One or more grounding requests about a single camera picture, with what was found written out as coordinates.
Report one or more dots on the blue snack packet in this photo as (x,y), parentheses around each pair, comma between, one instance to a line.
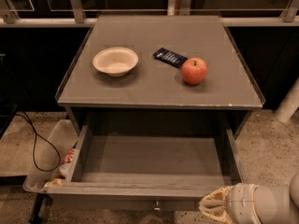
(169,57)

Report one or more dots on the white paper bowl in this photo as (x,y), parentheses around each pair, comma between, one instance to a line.
(115,62)

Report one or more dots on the metal railing frame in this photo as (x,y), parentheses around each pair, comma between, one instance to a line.
(232,13)

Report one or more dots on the grey cabinet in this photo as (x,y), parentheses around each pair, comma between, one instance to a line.
(229,84)

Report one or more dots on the metal drawer knob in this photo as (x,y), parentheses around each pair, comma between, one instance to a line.
(157,206)

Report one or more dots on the grey top drawer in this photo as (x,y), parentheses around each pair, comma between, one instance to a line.
(131,168)

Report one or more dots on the white pole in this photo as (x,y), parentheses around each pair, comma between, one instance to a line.
(289,104)

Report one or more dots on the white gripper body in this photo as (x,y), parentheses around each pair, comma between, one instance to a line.
(239,202)

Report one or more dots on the clear plastic bin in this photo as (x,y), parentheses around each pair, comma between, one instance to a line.
(49,157)

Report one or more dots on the red apple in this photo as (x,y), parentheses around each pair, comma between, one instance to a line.
(194,71)

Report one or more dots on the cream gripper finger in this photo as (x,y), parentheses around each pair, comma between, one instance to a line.
(215,210)
(218,195)

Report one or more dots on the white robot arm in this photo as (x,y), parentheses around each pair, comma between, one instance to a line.
(277,204)

